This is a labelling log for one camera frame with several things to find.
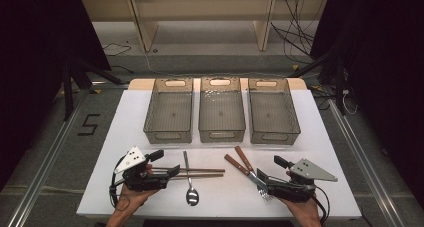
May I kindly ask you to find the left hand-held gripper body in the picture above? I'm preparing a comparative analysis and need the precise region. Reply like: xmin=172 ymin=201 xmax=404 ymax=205
xmin=113 ymin=146 xmax=170 ymax=192

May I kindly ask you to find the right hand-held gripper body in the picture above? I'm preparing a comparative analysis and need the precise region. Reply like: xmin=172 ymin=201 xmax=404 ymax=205
xmin=266 ymin=158 xmax=338 ymax=203

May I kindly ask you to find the wooden handled fork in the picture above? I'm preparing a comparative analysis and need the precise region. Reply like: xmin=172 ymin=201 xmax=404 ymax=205
xmin=234 ymin=145 xmax=273 ymax=202

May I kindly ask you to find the wooden handled knife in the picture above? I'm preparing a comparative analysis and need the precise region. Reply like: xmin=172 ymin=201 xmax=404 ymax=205
xmin=223 ymin=153 xmax=270 ymax=192

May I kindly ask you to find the silver metal spoon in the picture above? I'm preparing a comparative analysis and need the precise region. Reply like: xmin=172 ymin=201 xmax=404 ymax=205
xmin=182 ymin=150 xmax=200 ymax=207

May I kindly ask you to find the smoky clear plastic bin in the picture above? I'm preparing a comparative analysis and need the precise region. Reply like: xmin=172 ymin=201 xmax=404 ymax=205
xmin=143 ymin=77 xmax=195 ymax=145
xmin=198 ymin=76 xmax=247 ymax=144
xmin=247 ymin=77 xmax=302 ymax=146

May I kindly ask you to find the person's right hand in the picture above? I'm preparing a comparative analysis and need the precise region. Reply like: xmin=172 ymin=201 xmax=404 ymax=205
xmin=279 ymin=170 xmax=322 ymax=222

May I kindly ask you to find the person's left hand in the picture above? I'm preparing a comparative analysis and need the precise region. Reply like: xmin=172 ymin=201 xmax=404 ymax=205
xmin=116 ymin=164 xmax=159 ymax=215

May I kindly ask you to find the black metal stand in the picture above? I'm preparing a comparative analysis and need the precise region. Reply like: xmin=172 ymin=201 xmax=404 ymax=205
xmin=289 ymin=49 xmax=348 ymax=116
xmin=60 ymin=57 xmax=125 ymax=122

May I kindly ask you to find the black curtain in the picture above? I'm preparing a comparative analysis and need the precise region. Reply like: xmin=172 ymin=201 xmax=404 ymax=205
xmin=0 ymin=0 xmax=113 ymax=192
xmin=311 ymin=0 xmax=424 ymax=201

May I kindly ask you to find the light wooden shelf unit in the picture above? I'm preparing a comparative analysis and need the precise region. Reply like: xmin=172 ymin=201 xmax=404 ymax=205
xmin=79 ymin=0 xmax=330 ymax=53

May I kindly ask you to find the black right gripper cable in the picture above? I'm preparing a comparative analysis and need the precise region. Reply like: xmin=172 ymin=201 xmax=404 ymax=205
xmin=312 ymin=184 xmax=331 ymax=225

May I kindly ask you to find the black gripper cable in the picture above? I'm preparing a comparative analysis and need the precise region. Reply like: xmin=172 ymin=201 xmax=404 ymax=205
xmin=312 ymin=184 xmax=331 ymax=225
xmin=108 ymin=156 xmax=132 ymax=212

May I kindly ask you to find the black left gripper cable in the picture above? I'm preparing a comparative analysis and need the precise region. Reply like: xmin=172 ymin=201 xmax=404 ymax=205
xmin=108 ymin=156 xmax=132 ymax=212

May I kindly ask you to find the metal floor rail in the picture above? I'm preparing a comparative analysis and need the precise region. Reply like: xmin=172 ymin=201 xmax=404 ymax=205
xmin=7 ymin=89 xmax=93 ymax=227
xmin=327 ymin=98 xmax=407 ymax=227

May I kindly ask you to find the white floor cable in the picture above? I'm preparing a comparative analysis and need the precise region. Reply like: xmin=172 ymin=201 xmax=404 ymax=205
xmin=341 ymin=88 xmax=360 ymax=115

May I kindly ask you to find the thin black floor cable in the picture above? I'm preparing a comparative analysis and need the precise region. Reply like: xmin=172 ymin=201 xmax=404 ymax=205
xmin=102 ymin=42 xmax=133 ymax=58

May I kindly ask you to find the bundle of black cables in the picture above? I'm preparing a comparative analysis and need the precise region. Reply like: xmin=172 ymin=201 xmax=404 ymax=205
xmin=269 ymin=0 xmax=322 ymax=65

